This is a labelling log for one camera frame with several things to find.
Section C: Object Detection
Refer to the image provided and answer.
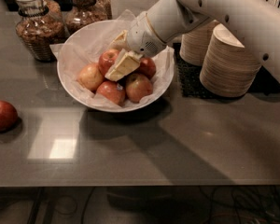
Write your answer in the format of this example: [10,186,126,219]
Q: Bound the white ceramic bowl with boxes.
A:
[56,19,175,113]

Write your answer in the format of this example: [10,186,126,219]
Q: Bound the rear stack paper bowls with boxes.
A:
[179,21,219,66]

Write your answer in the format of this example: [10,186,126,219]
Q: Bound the red apple front with sticker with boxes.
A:
[96,80,126,105]

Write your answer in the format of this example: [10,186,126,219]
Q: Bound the yellow-red apple front right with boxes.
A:
[125,73,153,103]

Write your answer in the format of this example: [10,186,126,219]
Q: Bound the stack paper bowls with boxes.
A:
[200,24,260,98]
[179,21,219,66]

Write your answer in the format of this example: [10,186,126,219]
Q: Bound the dark red apple right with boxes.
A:
[136,58,156,79]

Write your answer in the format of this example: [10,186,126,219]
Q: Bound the yellow-red apple left in bowl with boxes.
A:
[77,63,105,91]

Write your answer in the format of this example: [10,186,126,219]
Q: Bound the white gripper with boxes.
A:
[105,12,166,81]

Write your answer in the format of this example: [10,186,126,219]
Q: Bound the white paper bowl liner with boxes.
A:
[49,9,175,109]

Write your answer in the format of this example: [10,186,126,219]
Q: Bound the glass jar of granola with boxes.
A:
[15,0,65,63]

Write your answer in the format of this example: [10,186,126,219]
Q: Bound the front stack paper bowls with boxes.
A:
[200,24,260,98]

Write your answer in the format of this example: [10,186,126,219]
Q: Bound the red apple on table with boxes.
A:
[0,100,18,132]

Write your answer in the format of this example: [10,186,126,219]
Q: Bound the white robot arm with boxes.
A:
[116,0,280,83]

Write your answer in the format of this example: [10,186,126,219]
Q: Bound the black mesh mat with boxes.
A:
[173,43,226,100]

